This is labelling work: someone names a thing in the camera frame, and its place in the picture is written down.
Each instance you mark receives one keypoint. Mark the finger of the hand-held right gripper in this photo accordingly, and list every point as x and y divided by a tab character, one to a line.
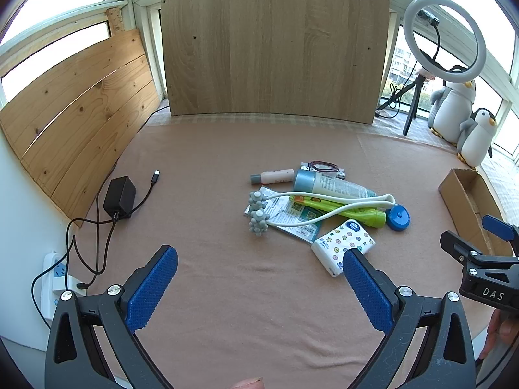
499	227
458	247

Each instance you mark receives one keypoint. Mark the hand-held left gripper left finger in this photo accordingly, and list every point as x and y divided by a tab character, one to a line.
152	287

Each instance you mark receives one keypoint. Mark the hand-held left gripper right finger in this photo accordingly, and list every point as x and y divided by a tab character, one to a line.
367	295

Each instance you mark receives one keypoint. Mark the cardboard box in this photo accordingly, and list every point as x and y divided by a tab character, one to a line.
466	202

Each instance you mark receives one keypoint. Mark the star print tissue pack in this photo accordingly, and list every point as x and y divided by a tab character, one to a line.
344	243

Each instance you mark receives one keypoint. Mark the blue round tape measure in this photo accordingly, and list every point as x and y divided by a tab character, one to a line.
399	219

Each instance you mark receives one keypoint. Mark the green tube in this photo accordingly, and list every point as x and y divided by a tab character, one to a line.
357	212

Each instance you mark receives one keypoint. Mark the blue cap lotion tube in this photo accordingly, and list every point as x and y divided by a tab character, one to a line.
332	186

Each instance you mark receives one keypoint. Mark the clear plastic product packet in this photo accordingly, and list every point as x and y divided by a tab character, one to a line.
284	210

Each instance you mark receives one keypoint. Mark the white massager with grey balls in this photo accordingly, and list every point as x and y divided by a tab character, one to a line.
257	214

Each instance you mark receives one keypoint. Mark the person's right hand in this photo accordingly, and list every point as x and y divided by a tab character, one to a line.
498	328

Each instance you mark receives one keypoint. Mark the person's left hand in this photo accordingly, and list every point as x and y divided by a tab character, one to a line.
248	384

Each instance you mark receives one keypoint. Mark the small penguin plush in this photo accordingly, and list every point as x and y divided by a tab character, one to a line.
474	137

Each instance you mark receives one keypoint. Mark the white power strip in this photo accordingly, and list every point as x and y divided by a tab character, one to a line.
59	275

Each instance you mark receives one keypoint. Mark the black power adapter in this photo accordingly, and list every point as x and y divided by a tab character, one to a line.
119	196

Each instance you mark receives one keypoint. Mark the large penguin plush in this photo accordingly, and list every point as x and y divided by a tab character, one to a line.
450	105

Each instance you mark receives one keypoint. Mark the checked bed sheet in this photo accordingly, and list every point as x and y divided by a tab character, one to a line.
389	127

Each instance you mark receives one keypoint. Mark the small pink cosmetic tube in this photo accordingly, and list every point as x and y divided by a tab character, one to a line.
277	176

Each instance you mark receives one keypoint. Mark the black tripod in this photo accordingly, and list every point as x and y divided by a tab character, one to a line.
415	97

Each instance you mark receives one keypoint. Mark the pine slat panel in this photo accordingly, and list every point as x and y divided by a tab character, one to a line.
81	109

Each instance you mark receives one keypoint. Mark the black phone clamp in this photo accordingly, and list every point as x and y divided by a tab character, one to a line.
429	16

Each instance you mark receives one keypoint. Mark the large laminate wood board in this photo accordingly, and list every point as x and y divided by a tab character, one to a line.
275	40

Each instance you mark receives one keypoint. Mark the small pine wood block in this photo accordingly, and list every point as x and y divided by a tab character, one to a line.
115	18

